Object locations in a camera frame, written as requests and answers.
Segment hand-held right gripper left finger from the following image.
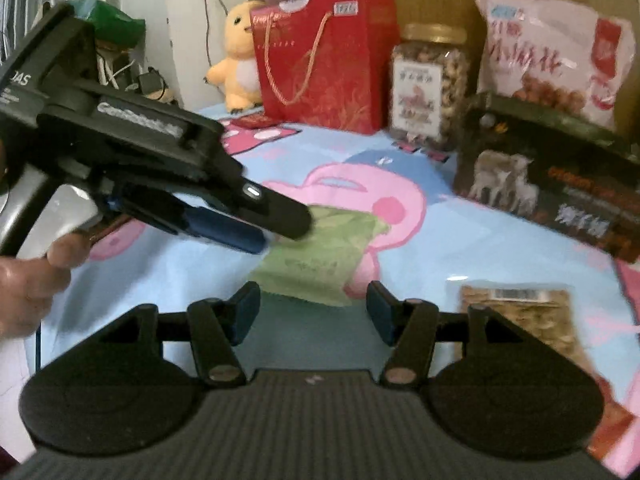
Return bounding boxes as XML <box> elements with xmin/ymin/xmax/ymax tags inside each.
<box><xmin>100</xmin><ymin>281</ymin><xmax>262</xmax><ymax>388</ymax></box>

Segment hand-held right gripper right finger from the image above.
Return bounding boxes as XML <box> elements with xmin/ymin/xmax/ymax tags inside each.
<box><xmin>366</xmin><ymin>281</ymin><xmax>541</xmax><ymax>391</ymax></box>

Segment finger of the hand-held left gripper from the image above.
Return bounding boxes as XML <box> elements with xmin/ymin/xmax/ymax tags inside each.
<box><xmin>197</xmin><ymin>160</ymin><xmax>314</xmax><ymax>241</ymax></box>
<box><xmin>105</xmin><ymin>182</ymin><xmax>269</xmax><ymax>257</ymax></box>

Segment pale green snack packet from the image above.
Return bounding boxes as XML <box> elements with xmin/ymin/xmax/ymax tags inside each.
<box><xmin>250</xmin><ymin>205</ymin><xmax>391</xmax><ymax>308</ymax></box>

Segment clear packet of brown snacks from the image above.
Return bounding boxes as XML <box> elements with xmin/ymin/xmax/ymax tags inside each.
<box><xmin>459</xmin><ymin>284</ymin><xmax>583</xmax><ymax>366</ymax></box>

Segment person's left hand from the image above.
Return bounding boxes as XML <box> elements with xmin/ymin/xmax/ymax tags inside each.
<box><xmin>0</xmin><ymin>232</ymin><xmax>92</xmax><ymax>342</ymax></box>

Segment black charger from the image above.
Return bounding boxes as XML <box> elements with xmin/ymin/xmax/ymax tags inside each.
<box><xmin>137</xmin><ymin>71</ymin><xmax>168</xmax><ymax>98</ymax></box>

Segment blue printed blanket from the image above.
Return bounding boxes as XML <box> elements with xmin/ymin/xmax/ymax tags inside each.
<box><xmin>37</xmin><ymin>105</ymin><xmax>640</xmax><ymax>476</ymax></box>

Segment red envelope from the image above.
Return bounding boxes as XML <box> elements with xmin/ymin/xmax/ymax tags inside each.
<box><xmin>231</xmin><ymin>114</ymin><xmax>273</xmax><ymax>130</ymax></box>

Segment yellow plush toy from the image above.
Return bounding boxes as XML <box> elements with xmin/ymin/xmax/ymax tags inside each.
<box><xmin>205</xmin><ymin>1</ymin><xmax>263</xmax><ymax>113</ymax></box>

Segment red gift bag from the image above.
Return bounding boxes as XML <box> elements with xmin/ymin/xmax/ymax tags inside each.
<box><xmin>250</xmin><ymin>0</ymin><xmax>401</xmax><ymax>135</ymax></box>

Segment clear nut jar gold lid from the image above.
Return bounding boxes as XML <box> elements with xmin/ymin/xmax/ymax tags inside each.
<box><xmin>389</xmin><ymin>23</ymin><xmax>470</xmax><ymax>151</ymax></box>

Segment black snack box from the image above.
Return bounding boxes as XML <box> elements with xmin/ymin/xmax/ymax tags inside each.
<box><xmin>452</xmin><ymin>91</ymin><xmax>640</xmax><ymax>263</ymax></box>

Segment red brown snack packet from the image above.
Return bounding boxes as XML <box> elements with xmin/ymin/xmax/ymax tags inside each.
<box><xmin>575</xmin><ymin>355</ymin><xmax>637</xmax><ymax>466</ymax></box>

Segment large white pink snack bag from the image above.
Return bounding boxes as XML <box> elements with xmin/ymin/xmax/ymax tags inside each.
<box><xmin>472</xmin><ymin>0</ymin><xmax>636</xmax><ymax>133</ymax></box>

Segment white cables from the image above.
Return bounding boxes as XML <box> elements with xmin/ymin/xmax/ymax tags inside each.
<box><xmin>97</xmin><ymin>54</ymin><xmax>137</xmax><ymax>92</ymax></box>

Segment green bag with cables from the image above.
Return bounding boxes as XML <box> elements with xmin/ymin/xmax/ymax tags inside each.
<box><xmin>70</xmin><ymin>0</ymin><xmax>146</xmax><ymax>51</ymax></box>

